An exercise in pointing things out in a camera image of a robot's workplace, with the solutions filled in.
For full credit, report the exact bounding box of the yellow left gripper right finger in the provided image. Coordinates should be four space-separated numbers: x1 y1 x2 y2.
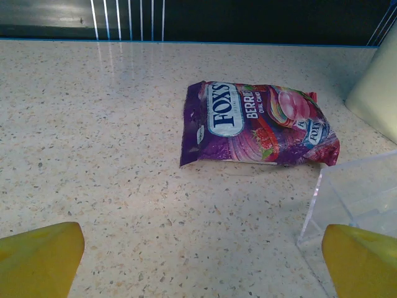
321 223 397 298

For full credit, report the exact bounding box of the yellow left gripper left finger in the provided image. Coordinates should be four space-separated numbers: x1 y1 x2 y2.
0 222 85 298

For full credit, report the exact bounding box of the clear acrylic box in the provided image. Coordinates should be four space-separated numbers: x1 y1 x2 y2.
297 151 397 298

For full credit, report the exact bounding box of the cream knife block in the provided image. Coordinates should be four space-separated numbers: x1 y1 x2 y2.
345 29 397 145

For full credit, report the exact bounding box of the purple Fox's candy bag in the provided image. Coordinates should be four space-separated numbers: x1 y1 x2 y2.
179 81 341 168

